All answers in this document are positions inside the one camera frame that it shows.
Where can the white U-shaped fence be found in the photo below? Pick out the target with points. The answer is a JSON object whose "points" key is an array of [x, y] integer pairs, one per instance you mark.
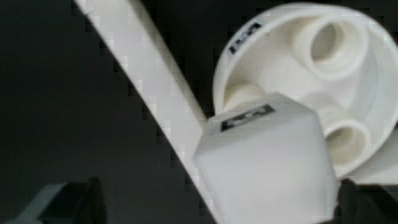
{"points": [[138, 47]]}

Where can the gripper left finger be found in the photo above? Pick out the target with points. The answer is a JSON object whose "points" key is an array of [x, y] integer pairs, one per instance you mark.
{"points": [[67, 204]]}

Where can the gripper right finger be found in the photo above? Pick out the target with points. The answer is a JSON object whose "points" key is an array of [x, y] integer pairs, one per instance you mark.
{"points": [[369, 203]]}

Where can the white round stool seat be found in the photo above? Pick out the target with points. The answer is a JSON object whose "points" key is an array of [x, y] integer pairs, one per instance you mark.
{"points": [[314, 51]]}

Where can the white stool leg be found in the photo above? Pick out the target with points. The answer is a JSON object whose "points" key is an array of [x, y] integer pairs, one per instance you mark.
{"points": [[264, 162]]}

